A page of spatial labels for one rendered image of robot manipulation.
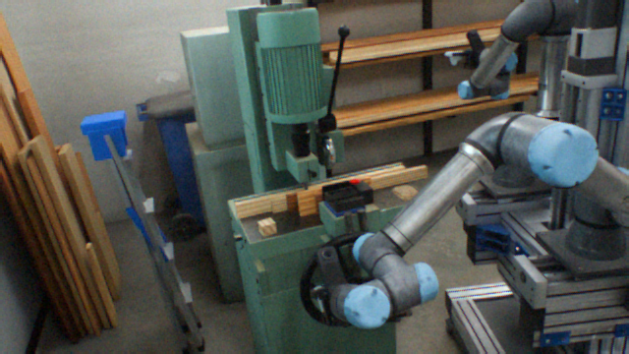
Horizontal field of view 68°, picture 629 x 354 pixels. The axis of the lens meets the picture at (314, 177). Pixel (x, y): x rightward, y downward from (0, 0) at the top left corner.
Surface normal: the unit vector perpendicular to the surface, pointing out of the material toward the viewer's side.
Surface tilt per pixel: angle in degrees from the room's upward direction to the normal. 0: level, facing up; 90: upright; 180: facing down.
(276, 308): 90
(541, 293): 90
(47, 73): 90
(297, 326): 90
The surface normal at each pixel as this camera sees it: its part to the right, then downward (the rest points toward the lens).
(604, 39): 0.07, 0.37
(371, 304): 0.23, -0.17
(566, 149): 0.27, 0.28
